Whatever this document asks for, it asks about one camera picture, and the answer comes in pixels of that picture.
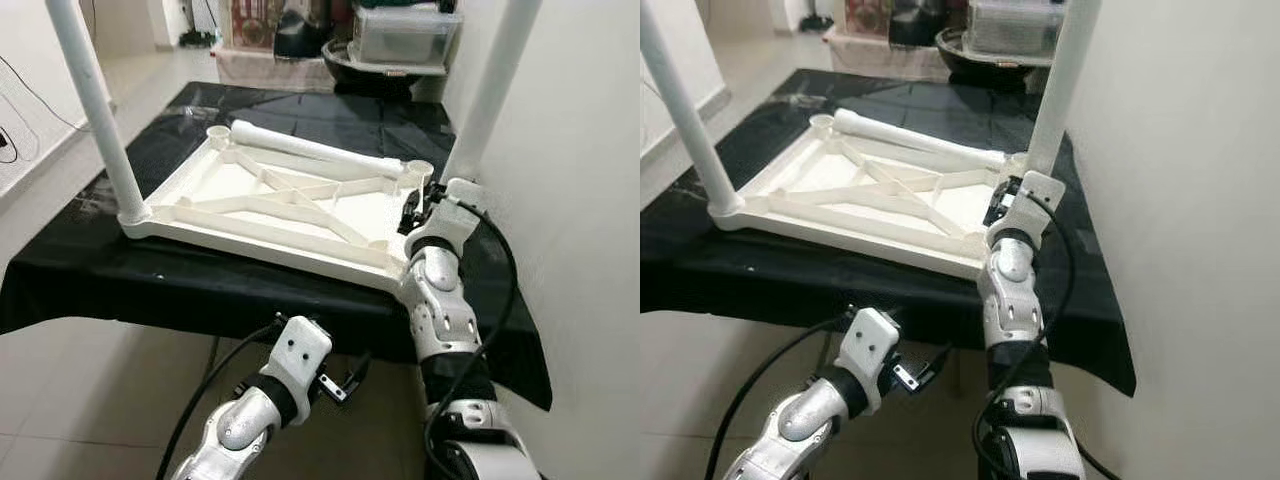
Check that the narrow clear tape strip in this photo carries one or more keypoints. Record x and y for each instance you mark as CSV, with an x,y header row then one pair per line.
x,y
205,98
815,88

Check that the clear plastic storage box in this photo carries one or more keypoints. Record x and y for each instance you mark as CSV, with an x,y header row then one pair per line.
x,y
400,40
1010,30

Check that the white plastic table leg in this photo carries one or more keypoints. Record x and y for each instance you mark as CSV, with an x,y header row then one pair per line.
x,y
690,120
1065,80
95,110
920,135
310,148
490,90

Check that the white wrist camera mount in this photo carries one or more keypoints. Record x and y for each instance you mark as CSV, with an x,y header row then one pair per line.
x,y
1035,205
870,345
455,215
300,350

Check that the orange lidded storage box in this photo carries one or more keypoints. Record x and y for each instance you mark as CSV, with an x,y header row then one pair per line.
x,y
250,25
868,18

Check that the black tablecloth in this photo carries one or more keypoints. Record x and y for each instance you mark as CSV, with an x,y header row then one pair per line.
x,y
720,280
100,280

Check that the black bag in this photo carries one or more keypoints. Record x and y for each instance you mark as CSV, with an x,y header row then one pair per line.
x,y
915,25
300,35

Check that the white upturned children table top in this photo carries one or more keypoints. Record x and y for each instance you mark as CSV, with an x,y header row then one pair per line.
x,y
850,232
250,240

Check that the green round lid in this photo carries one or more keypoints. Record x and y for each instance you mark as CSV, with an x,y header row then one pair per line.
x,y
400,4

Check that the black wok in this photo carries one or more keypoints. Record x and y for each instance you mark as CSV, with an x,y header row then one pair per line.
x,y
980,70
370,80

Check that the dark metal table leg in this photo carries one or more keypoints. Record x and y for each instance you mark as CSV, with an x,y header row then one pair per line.
x,y
212,355

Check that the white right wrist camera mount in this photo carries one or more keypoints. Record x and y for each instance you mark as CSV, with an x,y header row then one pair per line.
x,y
455,215
1035,205

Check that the beige cloth covered bench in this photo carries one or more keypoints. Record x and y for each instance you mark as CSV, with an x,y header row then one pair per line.
x,y
260,68
870,58

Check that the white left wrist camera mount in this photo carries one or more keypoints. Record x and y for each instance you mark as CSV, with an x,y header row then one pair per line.
x,y
870,345
300,350

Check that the mop head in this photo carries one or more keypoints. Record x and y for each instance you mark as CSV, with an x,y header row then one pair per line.
x,y
198,40
817,22

